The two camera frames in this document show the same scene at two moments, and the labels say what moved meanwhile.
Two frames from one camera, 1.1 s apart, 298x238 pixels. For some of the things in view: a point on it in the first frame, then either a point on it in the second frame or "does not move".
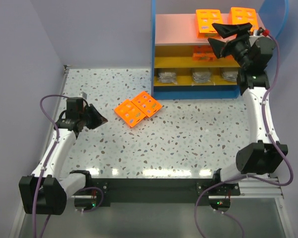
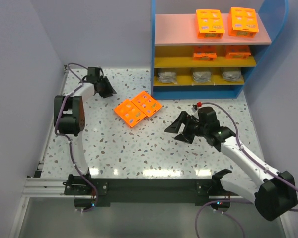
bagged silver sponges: (167, 77) does not move
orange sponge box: (129, 112) does not move
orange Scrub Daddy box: (146, 103) does not move
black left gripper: (90, 116) to (102, 87)
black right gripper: (233, 40) to (190, 126)
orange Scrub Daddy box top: (244, 15) does not move
